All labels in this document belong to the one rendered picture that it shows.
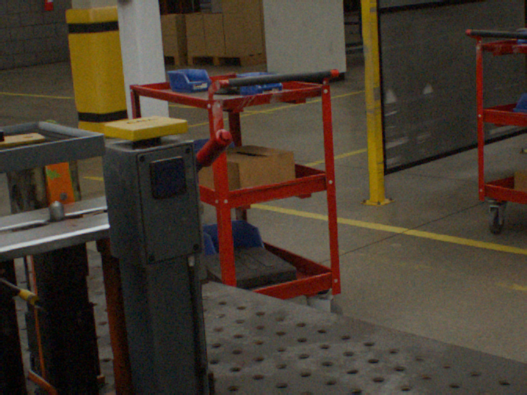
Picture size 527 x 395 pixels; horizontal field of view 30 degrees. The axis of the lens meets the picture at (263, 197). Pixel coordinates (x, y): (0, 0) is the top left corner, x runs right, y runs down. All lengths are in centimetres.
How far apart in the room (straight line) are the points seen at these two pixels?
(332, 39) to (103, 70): 392
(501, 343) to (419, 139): 249
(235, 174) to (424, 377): 192
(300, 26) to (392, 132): 588
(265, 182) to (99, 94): 497
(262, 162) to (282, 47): 826
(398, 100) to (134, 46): 153
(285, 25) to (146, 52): 650
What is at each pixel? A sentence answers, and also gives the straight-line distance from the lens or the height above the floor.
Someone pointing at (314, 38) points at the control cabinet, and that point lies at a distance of 1122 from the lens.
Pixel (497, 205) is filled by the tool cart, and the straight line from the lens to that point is 481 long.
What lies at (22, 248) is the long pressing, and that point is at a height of 100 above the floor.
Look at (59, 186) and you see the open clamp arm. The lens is 142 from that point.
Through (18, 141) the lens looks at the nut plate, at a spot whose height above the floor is 116.
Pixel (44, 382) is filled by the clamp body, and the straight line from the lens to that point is 154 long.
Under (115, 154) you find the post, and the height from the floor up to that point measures 113.
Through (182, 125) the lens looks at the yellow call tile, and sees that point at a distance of 93.
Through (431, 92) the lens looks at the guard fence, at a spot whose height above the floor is 54.
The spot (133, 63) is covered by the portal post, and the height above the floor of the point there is 88.
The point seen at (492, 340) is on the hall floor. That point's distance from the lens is 353.
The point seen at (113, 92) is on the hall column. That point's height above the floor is 41.
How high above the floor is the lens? 129
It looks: 13 degrees down
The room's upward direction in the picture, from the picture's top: 4 degrees counter-clockwise
